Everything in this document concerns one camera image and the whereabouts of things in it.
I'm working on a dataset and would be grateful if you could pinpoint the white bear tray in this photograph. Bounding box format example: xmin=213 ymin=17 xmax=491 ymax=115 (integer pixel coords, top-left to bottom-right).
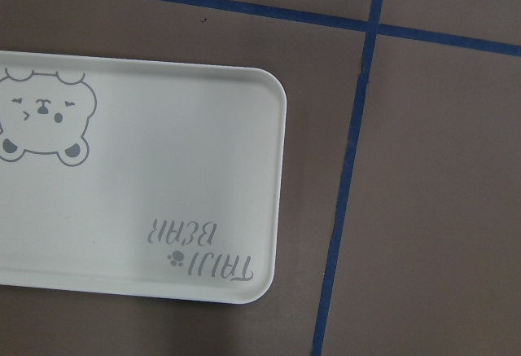
xmin=1 ymin=51 xmax=287 ymax=304

